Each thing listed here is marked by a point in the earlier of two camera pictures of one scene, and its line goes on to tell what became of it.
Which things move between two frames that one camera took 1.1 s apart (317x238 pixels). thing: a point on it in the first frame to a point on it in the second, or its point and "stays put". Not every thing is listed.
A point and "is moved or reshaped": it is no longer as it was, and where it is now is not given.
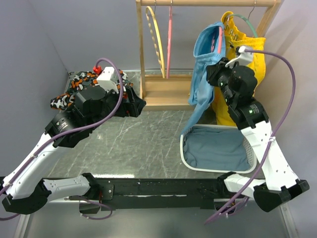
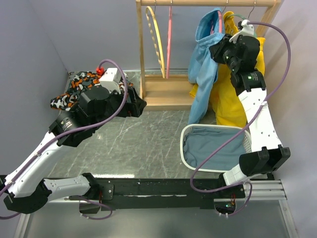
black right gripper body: x=223 y=78 to x=230 y=60
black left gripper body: x=111 y=101 stays put
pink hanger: x=219 y=41 is moved or reshaped
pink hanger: x=169 y=44 stays put
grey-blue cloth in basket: x=217 y=148 stays put
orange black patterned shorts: x=79 y=80 stays put
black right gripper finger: x=213 y=71 to x=219 y=50
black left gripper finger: x=138 y=102 stays put
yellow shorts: x=234 y=35 stays put
